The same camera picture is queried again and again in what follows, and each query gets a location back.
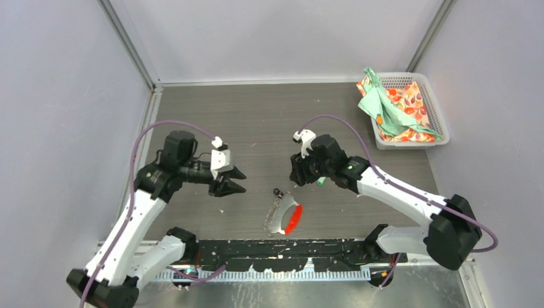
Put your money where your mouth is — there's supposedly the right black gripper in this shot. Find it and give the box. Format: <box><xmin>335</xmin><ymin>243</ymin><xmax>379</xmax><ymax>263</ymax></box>
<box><xmin>289</xmin><ymin>146</ymin><xmax>333</xmax><ymax>188</ymax></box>

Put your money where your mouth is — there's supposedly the red handled metal keyring holder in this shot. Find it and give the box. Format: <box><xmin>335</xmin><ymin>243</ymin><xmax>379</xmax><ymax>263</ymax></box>
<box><xmin>263</xmin><ymin>191</ymin><xmax>303</xmax><ymax>235</ymax></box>

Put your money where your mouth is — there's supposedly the key with black tag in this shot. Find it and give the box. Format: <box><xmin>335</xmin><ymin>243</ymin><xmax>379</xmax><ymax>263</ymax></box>
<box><xmin>273</xmin><ymin>188</ymin><xmax>285</xmax><ymax>200</ymax></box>

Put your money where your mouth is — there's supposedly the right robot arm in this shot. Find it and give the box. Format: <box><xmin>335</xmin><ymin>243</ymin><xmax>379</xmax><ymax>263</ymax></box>
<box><xmin>289</xmin><ymin>130</ymin><xmax>482</xmax><ymax>270</ymax></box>

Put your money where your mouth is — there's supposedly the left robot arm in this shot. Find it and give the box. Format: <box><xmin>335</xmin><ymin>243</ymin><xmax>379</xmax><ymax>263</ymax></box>
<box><xmin>67</xmin><ymin>131</ymin><xmax>246</xmax><ymax>307</ymax></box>

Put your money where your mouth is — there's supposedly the green cloth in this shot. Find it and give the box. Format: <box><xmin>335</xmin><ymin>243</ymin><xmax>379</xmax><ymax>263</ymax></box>
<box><xmin>357</xmin><ymin>67</ymin><xmax>442</xmax><ymax>139</ymax></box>

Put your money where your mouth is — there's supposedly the orange patterned cloth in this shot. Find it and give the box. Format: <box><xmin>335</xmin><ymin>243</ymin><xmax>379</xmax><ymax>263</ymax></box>
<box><xmin>356</xmin><ymin>74</ymin><xmax>435</xmax><ymax>143</ymax></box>

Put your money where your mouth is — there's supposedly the white plastic basket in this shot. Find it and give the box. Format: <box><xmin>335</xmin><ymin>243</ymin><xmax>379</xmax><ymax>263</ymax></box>
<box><xmin>371</xmin><ymin>72</ymin><xmax>450</xmax><ymax>150</ymax></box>

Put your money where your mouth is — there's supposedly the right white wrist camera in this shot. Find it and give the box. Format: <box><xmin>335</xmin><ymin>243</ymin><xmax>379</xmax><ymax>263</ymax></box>
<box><xmin>293</xmin><ymin>129</ymin><xmax>316</xmax><ymax>159</ymax></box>

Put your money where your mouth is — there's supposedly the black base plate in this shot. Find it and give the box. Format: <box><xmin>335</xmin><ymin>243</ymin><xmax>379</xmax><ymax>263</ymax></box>
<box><xmin>171</xmin><ymin>238</ymin><xmax>395</xmax><ymax>273</ymax></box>

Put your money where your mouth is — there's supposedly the white slotted cable duct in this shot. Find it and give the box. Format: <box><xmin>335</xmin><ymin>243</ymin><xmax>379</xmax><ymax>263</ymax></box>
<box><xmin>152</xmin><ymin>267</ymin><xmax>371</xmax><ymax>283</ymax></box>

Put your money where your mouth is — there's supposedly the aluminium rail frame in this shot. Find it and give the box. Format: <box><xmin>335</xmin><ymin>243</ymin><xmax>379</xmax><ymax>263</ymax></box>
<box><xmin>95</xmin><ymin>240</ymin><xmax>476</xmax><ymax>270</ymax></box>

